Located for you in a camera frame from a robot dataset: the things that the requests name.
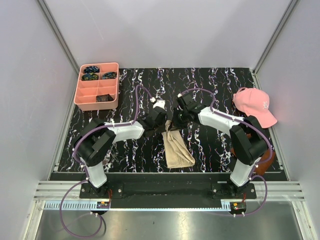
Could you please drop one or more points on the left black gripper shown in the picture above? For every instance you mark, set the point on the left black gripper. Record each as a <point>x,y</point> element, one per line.
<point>163,127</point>

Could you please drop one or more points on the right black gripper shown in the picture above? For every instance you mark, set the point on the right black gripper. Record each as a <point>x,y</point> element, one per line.
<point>175,123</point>

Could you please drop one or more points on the beige cloth napkin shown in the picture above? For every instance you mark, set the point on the beige cloth napkin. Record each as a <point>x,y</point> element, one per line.
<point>176,152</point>

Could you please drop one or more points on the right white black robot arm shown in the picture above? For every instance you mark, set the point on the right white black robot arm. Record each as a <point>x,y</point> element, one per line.
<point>224,123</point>

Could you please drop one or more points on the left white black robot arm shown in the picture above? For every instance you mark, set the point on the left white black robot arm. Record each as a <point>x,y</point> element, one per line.
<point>98,138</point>

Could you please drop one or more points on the clear plastic utensils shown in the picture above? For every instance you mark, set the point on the clear plastic utensils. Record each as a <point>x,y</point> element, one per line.
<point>110,159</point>

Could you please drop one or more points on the black marbled table mat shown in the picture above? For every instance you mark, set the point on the black marbled table mat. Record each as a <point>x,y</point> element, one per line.
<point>210,148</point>

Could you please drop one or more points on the dark patterned object in box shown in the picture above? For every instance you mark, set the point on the dark patterned object in box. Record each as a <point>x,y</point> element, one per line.
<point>104,98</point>

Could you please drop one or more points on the blue patterned object right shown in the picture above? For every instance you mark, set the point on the blue patterned object right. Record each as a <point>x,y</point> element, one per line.
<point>109,75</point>

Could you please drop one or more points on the pink plastic divided organizer box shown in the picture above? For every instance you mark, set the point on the pink plastic divided organizer box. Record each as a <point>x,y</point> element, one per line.
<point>86,91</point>

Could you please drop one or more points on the pink baseball cap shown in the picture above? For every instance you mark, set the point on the pink baseball cap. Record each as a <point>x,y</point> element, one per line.
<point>255,102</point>

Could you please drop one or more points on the blue yellow patterned object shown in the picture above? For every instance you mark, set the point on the blue yellow patterned object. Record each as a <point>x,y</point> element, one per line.
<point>90,77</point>

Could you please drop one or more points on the blue patterned object top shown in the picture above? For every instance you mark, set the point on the blue patterned object top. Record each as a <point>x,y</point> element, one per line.
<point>91,69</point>

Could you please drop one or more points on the brown suede cloth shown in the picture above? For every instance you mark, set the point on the brown suede cloth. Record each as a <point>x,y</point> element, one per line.
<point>265,162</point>

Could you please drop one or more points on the left orange connector box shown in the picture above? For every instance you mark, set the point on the left orange connector box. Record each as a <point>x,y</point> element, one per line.
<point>103,204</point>

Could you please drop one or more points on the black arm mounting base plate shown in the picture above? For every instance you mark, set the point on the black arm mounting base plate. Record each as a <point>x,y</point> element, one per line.
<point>168,190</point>

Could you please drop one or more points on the grey slotted cable duct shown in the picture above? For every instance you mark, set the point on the grey slotted cable duct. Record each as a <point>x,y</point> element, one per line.
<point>73,205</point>

